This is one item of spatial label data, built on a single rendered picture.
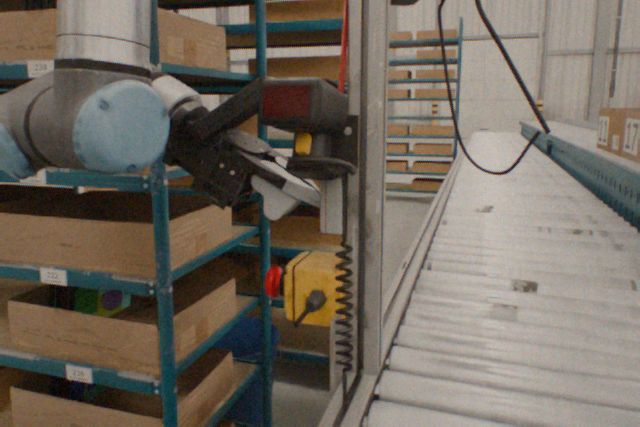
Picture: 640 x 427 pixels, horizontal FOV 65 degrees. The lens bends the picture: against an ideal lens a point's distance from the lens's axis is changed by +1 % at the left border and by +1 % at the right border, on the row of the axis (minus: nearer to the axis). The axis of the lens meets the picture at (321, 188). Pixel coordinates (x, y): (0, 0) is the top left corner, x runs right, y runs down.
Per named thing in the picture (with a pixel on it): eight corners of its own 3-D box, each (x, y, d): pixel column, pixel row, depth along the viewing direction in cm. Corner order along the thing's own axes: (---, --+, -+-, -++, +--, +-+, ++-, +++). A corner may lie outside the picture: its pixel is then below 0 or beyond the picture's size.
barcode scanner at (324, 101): (250, 178, 48) (254, 68, 48) (294, 178, 59) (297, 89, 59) (315, 181, 46) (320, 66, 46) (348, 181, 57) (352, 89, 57)
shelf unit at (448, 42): (364, 200, 570) (367, 20, 538) (372, 193, 616) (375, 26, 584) (453, 205, 541) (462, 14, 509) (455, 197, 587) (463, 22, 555)
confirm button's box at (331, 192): (332, 221, 64) (332, 169, 63) (355, 223, 63) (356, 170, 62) (315, 234, 58) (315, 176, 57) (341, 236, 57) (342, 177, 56)
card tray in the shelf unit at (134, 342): (9, 342, 112) (4, 300, 111) (109, 294, 141) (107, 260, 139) (161, 374, 99) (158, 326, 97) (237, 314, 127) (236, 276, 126)
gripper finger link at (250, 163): (290, 187, 62) (234, 151, 63) (297, 175, 61) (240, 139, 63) (275, 194, 57) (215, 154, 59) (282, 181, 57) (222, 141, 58)
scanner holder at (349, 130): (308, 167, 59) (308, 114, 58) (367, 169, 56) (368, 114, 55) (275, 179, 49) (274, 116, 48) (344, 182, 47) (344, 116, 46)
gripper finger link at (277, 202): (306, 236, 62) (246, 196, 64) (329, 197, 60) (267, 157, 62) (297, 243, 59) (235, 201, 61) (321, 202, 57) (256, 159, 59)
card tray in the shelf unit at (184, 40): (-24, 66, 102) (-30, 14, 101) (88, 75, 131) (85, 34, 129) (147, 61, 90) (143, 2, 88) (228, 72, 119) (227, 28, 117)
